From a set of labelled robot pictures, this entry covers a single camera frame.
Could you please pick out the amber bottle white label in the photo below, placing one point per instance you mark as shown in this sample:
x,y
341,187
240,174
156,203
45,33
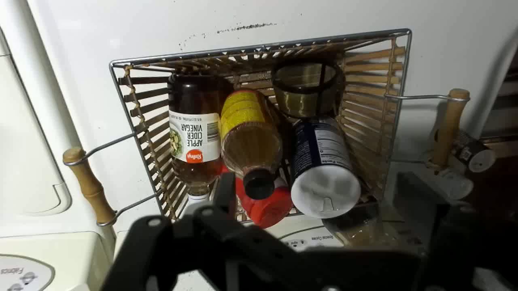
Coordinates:
x,y
194,116

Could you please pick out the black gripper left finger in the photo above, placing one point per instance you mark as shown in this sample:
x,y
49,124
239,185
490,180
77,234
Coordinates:
x,y
137,265

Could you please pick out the white washing machine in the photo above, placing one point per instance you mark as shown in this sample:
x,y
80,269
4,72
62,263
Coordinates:
x,y
454,43

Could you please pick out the dark can white lid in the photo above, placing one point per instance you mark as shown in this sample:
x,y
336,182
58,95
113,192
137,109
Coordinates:
x,y
325,185

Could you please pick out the red lidded container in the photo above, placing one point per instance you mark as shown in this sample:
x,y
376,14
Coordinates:
x,y
271,211

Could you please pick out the white dryer machine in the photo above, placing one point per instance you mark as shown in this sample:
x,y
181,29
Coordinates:
x,y
48,239

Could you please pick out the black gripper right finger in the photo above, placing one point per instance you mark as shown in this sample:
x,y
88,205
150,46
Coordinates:
x,y
474,253

